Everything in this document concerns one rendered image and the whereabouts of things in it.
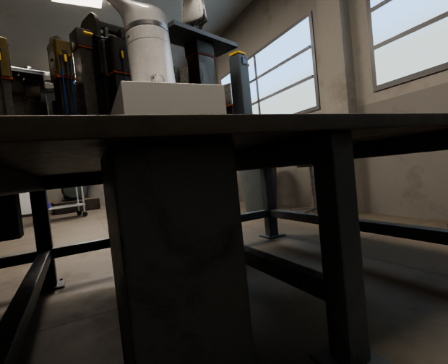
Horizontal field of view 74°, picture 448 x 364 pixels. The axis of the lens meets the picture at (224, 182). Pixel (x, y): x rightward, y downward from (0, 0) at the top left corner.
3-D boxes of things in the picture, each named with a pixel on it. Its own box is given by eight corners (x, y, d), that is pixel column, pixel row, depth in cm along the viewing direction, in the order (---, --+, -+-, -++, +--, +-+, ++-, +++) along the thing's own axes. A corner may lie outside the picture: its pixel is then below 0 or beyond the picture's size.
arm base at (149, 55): (198, 88, 77) (188, 19, 77) (121, 89, 70) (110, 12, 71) (182, 110, 94) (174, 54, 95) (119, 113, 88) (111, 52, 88)
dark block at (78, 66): (96, 152, 110) (83, 37, 108) (105, 150, 105) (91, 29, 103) (82, 153, 106) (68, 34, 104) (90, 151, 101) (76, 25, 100)
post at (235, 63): (245, 146, 154) (237, 61, 153) (256, 144, 149) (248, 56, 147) (235, 146, 149) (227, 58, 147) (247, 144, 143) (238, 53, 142)
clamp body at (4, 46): (18, 157, 96) (4, 47, 95) (27, 154, 89) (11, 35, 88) (-7, 158, 91) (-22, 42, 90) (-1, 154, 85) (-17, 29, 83)
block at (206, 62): (211, 147, 136) (201, 48, 135) (223, 144, 131) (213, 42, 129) (194, 147, 129) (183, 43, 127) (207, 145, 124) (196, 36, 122)
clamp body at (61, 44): (77, 155, 107) (65, 50, 106) (89, 152, 100) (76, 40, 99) (58, 155, 103) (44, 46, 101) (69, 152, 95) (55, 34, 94)
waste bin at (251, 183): (289, 208, 399) (284, 158, 396) (256, 214, 375) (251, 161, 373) (266, 205, 447) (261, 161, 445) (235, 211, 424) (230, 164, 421)
